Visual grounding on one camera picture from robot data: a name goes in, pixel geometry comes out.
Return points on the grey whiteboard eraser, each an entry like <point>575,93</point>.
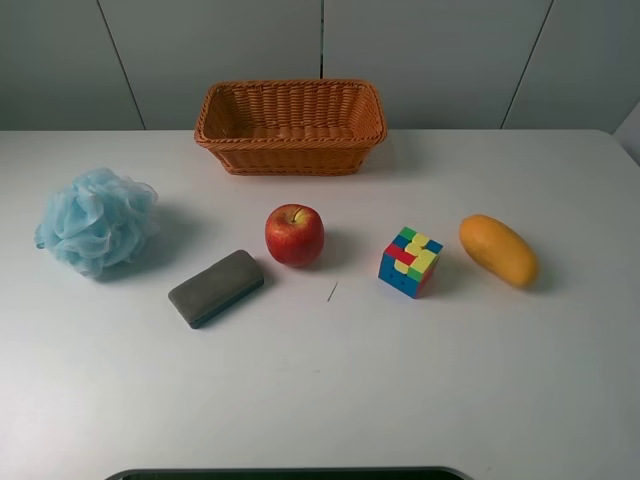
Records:
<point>210,292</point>

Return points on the red apple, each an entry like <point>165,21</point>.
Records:
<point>294,235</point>

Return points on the orange wicker basket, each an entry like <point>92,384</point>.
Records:
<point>319,127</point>

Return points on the colourful puzzle cube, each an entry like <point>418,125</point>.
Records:
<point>409,261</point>

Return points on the yellow mango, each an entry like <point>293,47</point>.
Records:
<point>498,249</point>

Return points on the blue mesh bath sponge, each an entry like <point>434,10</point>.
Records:
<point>99,221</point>

